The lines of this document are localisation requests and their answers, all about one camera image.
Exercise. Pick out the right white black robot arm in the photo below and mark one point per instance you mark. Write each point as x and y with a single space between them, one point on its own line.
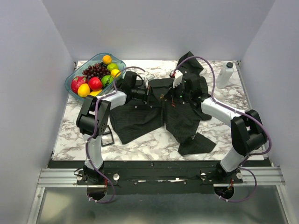
247 132

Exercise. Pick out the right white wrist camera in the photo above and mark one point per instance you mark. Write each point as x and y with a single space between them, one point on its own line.
177 76

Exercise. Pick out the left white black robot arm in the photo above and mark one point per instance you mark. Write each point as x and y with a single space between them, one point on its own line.
93 117

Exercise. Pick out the green lime fruit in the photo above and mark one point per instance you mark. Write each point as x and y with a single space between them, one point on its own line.
112 66

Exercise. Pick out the aluminium rail frame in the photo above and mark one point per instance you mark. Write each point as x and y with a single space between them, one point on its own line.
65 178

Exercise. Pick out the white bottle black cap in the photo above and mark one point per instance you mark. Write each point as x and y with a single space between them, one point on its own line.
224 75

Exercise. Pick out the yellow lemon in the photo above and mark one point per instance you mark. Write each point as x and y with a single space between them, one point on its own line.
115 73

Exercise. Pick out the green apple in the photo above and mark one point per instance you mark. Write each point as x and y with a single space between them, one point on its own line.
106 80

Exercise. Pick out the yellow mango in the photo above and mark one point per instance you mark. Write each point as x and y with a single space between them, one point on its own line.
95 93

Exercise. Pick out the small orange fruit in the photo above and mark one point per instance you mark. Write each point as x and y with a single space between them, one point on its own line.
107 59

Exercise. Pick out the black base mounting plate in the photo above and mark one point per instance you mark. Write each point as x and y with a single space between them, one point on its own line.
157 177

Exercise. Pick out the dark red grape bunch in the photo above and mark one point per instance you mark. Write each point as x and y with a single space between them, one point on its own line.
97 70

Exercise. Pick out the black pinstriped shirt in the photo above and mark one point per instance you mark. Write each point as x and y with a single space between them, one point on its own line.
136 118

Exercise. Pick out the pink dragon fruit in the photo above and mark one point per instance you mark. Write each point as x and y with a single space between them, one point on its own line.
77 82

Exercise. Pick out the teal transparent fruit bowl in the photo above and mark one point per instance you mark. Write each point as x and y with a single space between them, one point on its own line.
96 59

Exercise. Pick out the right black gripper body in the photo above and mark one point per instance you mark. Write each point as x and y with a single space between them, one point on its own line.
180 94

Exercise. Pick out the orange yellow round fruit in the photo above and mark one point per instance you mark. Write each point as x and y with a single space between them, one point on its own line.
83 90

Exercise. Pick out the red apple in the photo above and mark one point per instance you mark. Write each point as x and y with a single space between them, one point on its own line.
95 84

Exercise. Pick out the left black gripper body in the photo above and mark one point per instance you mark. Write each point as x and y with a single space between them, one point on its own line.
148 94

